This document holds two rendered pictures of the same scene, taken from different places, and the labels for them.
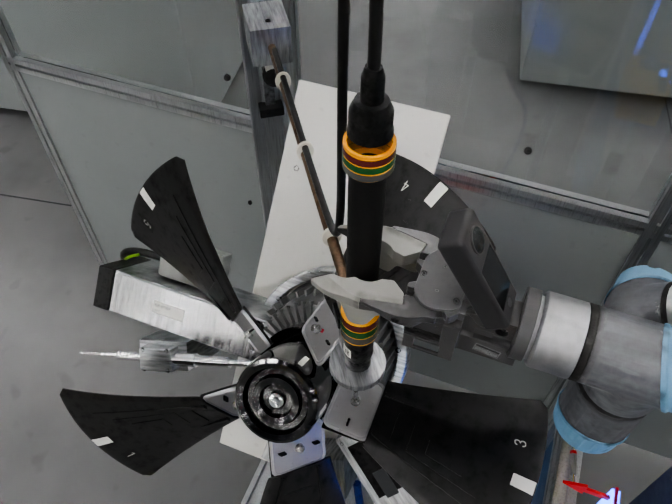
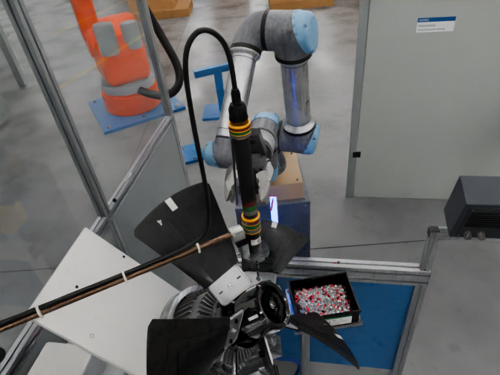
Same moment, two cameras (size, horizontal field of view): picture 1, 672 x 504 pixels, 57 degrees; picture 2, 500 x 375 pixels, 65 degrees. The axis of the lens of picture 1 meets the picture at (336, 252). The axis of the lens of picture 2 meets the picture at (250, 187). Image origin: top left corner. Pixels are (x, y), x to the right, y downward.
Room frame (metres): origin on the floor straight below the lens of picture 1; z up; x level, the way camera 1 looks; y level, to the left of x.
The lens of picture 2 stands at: (0.47, 0.64, 2.02)
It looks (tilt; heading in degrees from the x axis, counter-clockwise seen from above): 38 degrees down; 262
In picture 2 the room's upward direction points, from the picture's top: 7 degrees counter-clockwise
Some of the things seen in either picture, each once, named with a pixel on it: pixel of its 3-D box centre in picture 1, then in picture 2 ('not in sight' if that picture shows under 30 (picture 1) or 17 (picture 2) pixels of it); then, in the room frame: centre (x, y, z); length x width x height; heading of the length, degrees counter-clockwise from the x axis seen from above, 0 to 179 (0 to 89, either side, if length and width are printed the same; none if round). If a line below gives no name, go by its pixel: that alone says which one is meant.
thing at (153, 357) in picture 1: (159, 357); not in sight; (0.52, 0.29, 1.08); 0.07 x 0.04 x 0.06; 79
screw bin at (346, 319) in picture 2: not in sight; (322, 300); (0.15, -0.15, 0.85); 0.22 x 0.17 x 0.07; 174
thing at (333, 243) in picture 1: (304, 150); (122, 279); (0.68, 0.05, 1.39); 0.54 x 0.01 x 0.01; 14
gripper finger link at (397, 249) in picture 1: (380, 251); (231, 192); (0.41, -0.05, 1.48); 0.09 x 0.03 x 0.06; 52
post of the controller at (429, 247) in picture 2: not in sight; (428, 249); (-0.24, -0.17, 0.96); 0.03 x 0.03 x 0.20; 69
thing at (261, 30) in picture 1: (266, 31); not in sight; (0.99, 0.12, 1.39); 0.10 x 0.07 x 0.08; 14
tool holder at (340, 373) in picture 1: (356, 338); (249, 240); (0.39, -0.02, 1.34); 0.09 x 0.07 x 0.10; 14
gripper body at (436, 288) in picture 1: (467, 310); (254, 167); (0.34, -0.13, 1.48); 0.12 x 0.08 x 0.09; 69
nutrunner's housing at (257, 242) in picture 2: (362, 265); (247, 187); (0.38, -0.03, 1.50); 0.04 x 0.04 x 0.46
